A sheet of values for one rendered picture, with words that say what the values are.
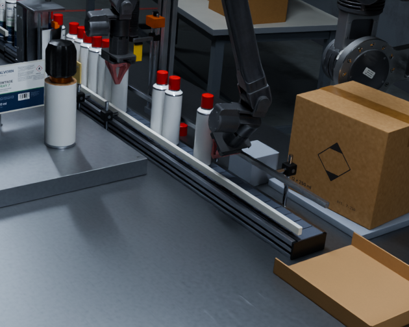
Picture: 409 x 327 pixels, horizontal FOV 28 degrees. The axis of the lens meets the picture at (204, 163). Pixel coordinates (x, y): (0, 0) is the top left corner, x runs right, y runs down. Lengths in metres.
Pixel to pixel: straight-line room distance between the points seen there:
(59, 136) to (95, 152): 0.11
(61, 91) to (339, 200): 0.80
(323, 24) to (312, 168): 2.21
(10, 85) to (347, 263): 1.10
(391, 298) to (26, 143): 1.10
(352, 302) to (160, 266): 0.44
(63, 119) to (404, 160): 0.92
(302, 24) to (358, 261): 2.41
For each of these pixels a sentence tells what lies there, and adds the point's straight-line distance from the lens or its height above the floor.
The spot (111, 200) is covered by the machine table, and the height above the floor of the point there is 0.83.
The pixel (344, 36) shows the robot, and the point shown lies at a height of 1.22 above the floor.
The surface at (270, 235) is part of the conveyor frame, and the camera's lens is 2.00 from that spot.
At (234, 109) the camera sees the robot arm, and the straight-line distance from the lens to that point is 2.01.
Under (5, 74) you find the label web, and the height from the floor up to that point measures 1.04.
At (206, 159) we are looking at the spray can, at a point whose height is 0.91.
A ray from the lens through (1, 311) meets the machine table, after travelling 1.73.
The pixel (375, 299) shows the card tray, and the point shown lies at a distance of 1.87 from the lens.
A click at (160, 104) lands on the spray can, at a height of 1.00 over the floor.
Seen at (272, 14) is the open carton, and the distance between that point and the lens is 4.21.
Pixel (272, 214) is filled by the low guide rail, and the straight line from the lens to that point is 1.99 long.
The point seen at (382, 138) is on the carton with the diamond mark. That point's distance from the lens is 2.02.
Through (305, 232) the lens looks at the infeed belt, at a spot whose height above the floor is 0.88.
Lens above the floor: 1.83
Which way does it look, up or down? 25 degrees down
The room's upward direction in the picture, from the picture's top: 5 degrees clockwise
